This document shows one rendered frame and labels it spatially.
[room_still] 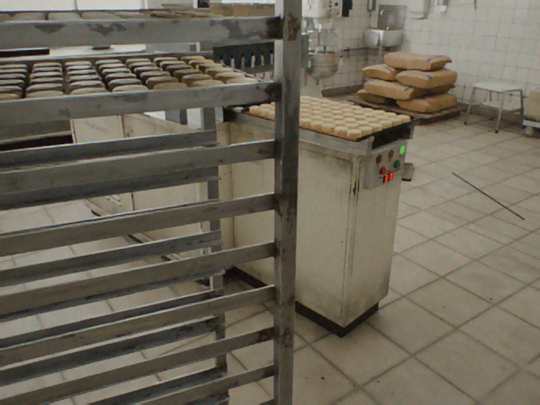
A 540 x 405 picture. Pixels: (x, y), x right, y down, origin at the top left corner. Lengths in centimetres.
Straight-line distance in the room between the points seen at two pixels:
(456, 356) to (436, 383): 20
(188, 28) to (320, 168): 124
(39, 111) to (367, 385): 160
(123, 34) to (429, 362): 178
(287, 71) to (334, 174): 113
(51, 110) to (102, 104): 6
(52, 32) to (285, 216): 42
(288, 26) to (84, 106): 29
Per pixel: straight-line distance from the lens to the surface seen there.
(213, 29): 70
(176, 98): 70
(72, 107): 68
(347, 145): 176
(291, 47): 71
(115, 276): 78
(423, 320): 236
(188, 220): 76
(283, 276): 83
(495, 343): 233
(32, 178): 71
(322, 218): 192
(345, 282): 197
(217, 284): 135
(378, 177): 183
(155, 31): 68
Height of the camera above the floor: 137
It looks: 24 degrees down
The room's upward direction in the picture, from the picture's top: straight up
